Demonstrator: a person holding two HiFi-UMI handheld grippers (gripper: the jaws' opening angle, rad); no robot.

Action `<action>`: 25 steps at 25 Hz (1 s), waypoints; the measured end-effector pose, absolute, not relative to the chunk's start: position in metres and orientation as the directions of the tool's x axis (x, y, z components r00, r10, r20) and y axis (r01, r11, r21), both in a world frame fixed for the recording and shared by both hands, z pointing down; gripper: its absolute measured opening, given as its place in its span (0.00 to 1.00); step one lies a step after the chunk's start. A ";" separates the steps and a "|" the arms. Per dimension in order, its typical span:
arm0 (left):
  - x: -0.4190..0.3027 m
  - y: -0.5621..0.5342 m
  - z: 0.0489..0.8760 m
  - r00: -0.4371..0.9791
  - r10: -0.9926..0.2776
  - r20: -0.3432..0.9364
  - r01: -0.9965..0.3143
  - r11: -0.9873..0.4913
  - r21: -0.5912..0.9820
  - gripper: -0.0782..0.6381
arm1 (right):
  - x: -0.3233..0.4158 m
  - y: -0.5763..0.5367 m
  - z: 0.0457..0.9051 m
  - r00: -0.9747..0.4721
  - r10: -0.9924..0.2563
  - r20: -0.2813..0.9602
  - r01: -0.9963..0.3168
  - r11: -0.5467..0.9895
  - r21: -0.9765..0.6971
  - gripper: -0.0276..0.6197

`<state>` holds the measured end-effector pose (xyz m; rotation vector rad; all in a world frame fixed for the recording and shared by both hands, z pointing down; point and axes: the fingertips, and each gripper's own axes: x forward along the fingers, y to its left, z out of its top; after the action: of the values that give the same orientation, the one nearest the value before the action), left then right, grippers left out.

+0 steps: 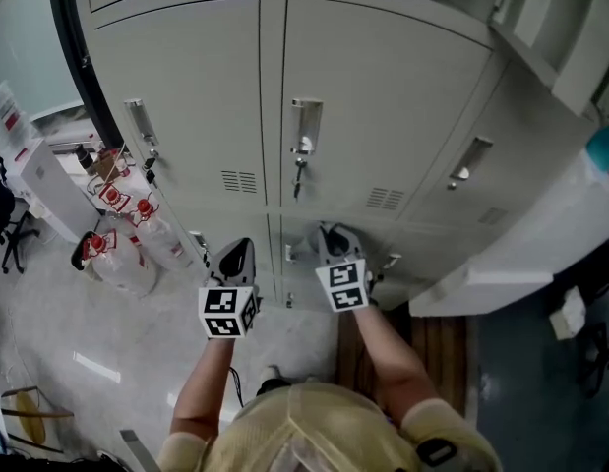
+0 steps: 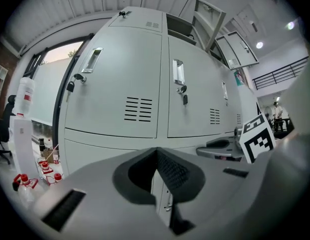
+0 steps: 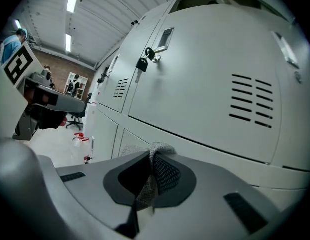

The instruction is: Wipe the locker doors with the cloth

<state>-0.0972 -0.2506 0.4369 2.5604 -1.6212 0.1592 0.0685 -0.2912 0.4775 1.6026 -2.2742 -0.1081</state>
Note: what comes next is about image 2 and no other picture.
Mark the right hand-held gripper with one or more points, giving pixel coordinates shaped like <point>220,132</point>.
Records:
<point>257,139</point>

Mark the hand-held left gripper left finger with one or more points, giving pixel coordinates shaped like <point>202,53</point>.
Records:
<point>107,216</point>

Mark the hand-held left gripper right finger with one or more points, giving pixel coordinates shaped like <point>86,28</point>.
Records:
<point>220,196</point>

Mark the grey metal locker cabinet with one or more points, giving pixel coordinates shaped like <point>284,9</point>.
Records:
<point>114,71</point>

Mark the black keys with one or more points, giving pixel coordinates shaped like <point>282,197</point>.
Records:
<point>184,99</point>
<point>70,86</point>

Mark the open grey locker door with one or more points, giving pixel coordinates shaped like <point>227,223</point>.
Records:
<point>235,49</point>
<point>207,21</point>

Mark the clear water jug red cap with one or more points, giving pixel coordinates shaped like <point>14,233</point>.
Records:
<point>44,167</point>
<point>27,191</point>
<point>57,179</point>

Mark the teal packet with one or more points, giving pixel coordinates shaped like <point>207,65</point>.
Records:
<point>238,77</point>

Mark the small bottle red label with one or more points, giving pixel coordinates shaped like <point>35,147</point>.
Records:
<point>55,157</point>

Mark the brown cardboard box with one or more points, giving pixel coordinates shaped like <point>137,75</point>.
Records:
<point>48,155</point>

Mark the black metal railing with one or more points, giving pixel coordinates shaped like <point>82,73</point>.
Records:
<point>280,74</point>

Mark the black thermos flask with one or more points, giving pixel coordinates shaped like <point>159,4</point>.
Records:
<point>41,146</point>

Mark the round ceiling light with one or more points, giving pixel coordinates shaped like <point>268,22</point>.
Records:
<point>290,25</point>
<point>259,45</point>

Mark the white water dispenser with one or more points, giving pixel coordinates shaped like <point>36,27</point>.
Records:
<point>23,146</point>

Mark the black office chair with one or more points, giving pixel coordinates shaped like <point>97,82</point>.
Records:
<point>4,124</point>

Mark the clear dispenser bottle red label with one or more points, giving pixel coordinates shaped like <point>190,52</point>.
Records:
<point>24,94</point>

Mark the white bookshelf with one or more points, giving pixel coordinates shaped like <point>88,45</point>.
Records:
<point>0,84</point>

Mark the black window frame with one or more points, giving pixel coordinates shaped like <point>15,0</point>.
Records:
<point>60,89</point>

